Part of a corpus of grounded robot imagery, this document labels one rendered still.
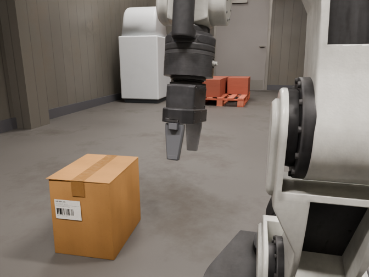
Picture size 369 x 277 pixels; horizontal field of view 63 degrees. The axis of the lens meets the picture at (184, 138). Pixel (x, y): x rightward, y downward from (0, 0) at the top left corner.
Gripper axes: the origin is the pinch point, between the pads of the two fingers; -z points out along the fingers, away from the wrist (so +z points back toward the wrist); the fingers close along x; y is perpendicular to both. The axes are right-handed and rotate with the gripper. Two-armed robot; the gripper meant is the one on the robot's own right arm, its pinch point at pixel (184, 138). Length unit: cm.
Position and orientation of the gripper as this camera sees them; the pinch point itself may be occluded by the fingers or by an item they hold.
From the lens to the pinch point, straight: 55.0
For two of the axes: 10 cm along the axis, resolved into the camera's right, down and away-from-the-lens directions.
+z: 0.6, -9.9, -1.3
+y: 9.5, 1.0, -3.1
